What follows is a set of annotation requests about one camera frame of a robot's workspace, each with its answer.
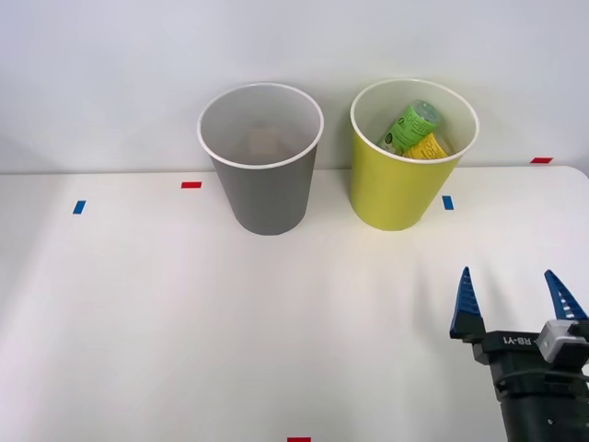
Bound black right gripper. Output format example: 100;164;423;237
449;265;589;402

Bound yellow label plastic bottle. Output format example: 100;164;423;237
401;133;451;161

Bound green label plastic bottle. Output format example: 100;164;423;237
376;99;444;156

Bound grey plastic waste bin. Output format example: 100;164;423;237
197;82;325;238

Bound yellow-green plastic waste bin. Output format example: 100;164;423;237
349;78;480;233

